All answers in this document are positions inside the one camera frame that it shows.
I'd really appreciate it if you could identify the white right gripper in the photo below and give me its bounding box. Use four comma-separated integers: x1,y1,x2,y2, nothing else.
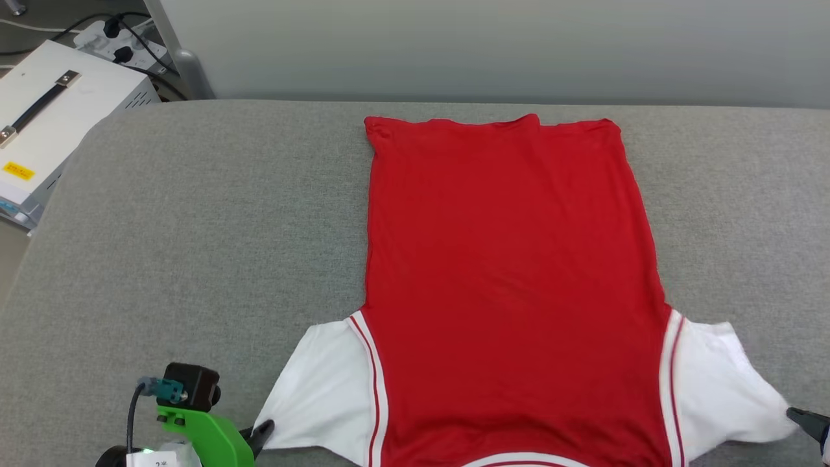
786,407,830,459

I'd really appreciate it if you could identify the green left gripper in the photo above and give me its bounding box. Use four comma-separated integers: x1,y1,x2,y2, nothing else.
156,405,276,467

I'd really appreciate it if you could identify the red shirt with white sleeves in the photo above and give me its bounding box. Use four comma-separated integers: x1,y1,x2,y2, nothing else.
250,113,800,467

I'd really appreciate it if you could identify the white power strip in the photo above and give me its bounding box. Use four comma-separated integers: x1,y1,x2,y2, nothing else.
73,19,169,74

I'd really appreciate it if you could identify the black cable with teal connector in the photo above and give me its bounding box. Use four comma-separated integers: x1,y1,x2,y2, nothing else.
126,377,188,456

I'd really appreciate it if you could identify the white equipment case black handle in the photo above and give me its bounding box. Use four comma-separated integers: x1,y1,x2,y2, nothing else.
0,40,161,232

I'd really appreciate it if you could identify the grey partition post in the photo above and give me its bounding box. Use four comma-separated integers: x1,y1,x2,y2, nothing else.
143,0,216,101

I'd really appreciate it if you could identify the black floor cable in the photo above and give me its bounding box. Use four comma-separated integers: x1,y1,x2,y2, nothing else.
60,11,190,102

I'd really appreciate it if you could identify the white floor cable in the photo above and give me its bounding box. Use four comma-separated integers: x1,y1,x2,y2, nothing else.
0,18,69,34

